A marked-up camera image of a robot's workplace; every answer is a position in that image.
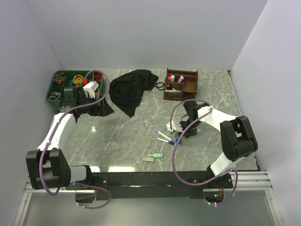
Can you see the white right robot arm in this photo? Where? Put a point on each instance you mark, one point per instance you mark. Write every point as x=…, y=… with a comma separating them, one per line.
x=237, y=137

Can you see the aluminium frame rail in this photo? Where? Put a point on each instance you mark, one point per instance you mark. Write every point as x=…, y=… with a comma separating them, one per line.
x=252, y=180

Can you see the brown wooden desk organizer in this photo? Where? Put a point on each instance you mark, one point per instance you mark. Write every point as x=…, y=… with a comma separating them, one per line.
x=189, y=86

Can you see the green compartment tray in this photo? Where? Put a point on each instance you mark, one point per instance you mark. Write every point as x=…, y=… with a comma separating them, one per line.
x=68, y=83

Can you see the dark blue cap marker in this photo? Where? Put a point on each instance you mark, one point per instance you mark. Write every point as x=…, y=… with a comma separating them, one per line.
x=166, y=141

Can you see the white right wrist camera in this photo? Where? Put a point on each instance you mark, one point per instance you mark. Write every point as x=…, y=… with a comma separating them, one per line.
x=173, y=127

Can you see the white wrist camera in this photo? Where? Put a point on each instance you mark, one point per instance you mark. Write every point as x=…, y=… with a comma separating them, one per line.
x=90, y=89
x=173, y=127

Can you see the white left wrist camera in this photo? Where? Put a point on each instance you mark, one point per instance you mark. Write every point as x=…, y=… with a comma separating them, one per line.
x=90, y=89

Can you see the black base crossbar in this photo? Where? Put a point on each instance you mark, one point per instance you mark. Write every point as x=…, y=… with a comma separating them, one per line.
x=123, y=185

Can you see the beige eraser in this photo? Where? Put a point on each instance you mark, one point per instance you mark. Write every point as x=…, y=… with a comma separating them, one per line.
x=148, y=159

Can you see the brown patterned rolled tie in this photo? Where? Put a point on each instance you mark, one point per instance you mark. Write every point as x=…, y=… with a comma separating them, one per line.
x=58, y=79

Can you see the yellow rolled tie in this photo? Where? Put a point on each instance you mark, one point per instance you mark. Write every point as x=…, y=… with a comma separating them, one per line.
x=78, y=80

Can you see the black drawstring shorts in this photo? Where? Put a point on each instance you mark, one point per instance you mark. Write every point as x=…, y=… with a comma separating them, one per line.
x=126, y=91

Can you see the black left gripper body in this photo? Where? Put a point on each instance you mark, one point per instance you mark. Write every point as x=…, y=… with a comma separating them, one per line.
x=95, y=110

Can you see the orange navy striped rolled tie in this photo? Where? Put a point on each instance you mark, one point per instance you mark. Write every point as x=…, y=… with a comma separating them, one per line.
x=97, y=77

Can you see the peach cap white marker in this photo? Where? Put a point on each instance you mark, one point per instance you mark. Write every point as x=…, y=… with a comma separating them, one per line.
x=168, y=91

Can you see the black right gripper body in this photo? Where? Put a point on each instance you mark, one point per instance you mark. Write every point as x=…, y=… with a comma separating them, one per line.
x=192, y=131

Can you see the purple pastel highlighter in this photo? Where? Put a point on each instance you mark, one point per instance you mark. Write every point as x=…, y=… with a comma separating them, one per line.
x=181, y=78

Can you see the green correction tape dispenser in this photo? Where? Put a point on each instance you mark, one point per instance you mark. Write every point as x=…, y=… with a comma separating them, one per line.
x=155, y=155

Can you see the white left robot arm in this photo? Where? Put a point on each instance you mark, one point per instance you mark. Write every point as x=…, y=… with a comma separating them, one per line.
x=47, y=166

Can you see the grey rolled tie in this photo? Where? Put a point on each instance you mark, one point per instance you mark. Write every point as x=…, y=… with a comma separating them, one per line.
x=54, y=96

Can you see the blue correction tape roll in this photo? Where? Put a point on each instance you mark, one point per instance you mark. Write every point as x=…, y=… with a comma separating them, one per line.
x=179, y=142

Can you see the light blue cap marker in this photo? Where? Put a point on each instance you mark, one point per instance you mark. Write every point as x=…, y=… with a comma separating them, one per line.
x=163, y=135

